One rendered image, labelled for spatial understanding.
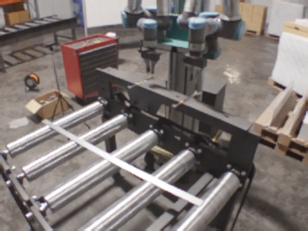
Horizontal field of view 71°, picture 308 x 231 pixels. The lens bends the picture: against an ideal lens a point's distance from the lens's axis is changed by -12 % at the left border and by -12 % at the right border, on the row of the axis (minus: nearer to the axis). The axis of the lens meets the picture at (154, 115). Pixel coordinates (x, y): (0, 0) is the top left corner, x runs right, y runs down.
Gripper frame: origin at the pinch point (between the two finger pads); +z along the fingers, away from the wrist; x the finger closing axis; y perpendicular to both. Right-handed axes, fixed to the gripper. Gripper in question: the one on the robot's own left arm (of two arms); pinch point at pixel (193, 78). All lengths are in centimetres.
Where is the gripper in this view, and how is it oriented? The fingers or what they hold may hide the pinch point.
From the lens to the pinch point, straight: 142.0
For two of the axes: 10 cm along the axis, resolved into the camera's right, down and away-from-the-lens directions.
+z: 0.0, 8.5, 5.3
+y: -6.7, 3.9, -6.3
